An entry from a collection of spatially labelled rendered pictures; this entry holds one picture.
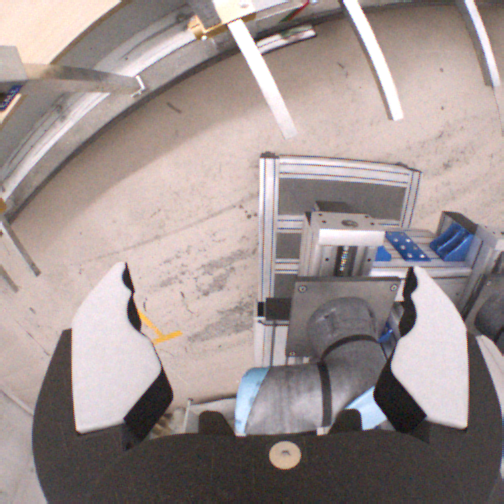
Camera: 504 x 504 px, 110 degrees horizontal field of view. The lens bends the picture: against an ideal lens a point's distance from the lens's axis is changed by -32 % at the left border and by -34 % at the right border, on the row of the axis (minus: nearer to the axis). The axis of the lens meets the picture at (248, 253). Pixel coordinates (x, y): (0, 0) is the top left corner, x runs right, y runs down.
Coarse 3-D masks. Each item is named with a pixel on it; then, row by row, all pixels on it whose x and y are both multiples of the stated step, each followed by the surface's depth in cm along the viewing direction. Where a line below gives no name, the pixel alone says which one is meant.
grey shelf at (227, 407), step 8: (192, 400) 261; (224, 400) 238; (232, 400) 234; (192, 408) 250; (200, 408) 248; (208, 408) 247; (216, 408) 246; (224, 408) 244; (232, 408) 244; (192, 416) 251; (224, 416) 255; (232, 416) 254; (184, 424) 232; (192, 424) 244; (232, 424) 254; (192, 432) 236; (240, 432) 198
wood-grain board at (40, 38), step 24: (0, 0) 23; (24, 0) 26; (48, 0) 28; (72, 0) 29; (96, 0) 30; (120, 0) 31; (0, 24) 27; (24, 24) 30; (48, 24) 31; (72, 24) 33; (96, 24) 35; (24, 48) 33; (48, 48) 35; (24, 96) 42; (0, 120) 42
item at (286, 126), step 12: (216, 0) 36; (228, 24) 39; (240, 24) 39; (240, 36) 40; (240, 48) 42; (252, 48) 42; (252, 60) 43; (252, 72) 46; (264, 72) 44; (264, 84) 45; (264, 96) 49; (276, 96) 47; (276, 108) 48; (276, 120) 49; (288, 120) 49; (288, 132) 50
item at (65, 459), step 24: (48, 384) 5; (72, 384) 5; (48, 408) 4; (72, 408) 5; (48, 432) 4; (72, 432) 4; (96, 432) 4; (120, 432) 4; (48, 456) 3; (72, 456) 4; (96, 456) 4; (48, 480) 3; (72, 480) 3
